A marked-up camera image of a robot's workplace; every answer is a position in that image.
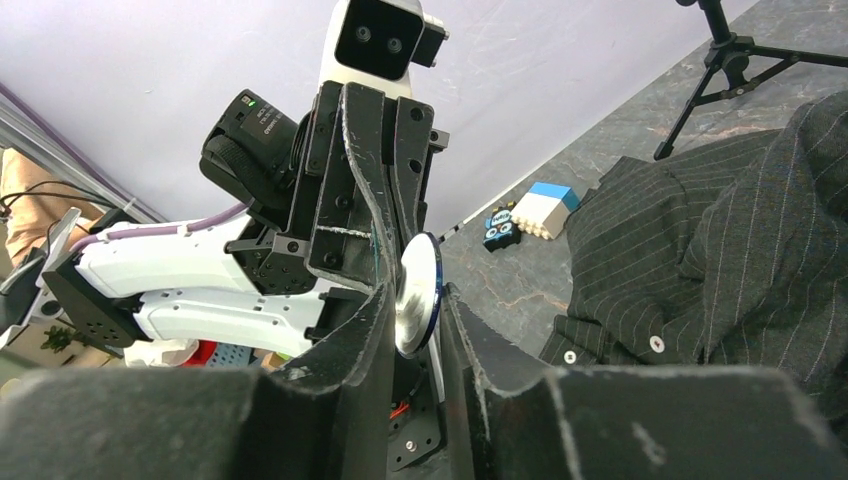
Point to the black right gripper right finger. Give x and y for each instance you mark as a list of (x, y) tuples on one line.
[(513, 416)]

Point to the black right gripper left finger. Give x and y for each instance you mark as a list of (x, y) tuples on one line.
[(325, 415)]

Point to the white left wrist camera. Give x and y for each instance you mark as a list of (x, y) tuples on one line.
[(374, 42)]

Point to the blue round brooch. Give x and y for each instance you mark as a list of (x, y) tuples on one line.
[(419, 293)]

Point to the black microphone tripod stand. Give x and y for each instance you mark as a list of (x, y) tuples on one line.
[(725, 63)]

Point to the white blue toy brick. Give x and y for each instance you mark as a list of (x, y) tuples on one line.
[(544, 209)]

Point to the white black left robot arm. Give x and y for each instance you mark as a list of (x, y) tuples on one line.
[(130, 284)]

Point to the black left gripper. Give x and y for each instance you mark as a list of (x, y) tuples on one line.
[(320, 191)]

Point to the blue owl toy figure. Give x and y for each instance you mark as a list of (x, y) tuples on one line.
[(501, 231)]

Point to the dark grey pinstriped shirt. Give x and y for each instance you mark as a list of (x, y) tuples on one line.
[(732, 253)]

